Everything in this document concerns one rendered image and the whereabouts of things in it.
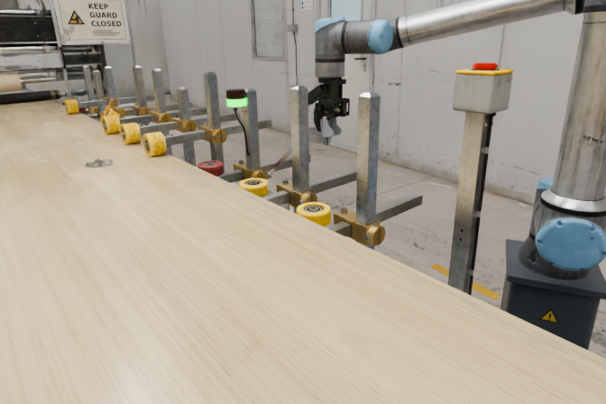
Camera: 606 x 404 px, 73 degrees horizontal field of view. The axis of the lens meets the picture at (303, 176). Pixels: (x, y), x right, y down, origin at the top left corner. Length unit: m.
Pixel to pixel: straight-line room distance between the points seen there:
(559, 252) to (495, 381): 0.69
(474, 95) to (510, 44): 2.91
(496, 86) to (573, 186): 0.49
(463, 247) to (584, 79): 0.50
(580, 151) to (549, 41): 2.43
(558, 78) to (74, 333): 3.32
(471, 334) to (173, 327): 0.40
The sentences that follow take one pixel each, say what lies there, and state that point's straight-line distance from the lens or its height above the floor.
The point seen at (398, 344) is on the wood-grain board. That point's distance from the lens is 0.59.
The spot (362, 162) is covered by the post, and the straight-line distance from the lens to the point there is 0.98.
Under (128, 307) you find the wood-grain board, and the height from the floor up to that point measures 0.90.
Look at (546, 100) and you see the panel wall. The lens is 3.56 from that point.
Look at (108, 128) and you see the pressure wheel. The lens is 1.96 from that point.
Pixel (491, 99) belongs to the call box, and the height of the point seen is 1.18.
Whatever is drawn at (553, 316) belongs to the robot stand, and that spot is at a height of 0.48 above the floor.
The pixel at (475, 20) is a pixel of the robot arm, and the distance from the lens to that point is 1.28.
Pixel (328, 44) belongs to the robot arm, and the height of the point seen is 1.26.
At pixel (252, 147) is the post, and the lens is 1.35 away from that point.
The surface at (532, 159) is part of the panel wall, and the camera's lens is 3.66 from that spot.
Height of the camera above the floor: 1.28
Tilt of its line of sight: 18 degrees down
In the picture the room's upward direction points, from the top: 1 degrees counter-clockwise
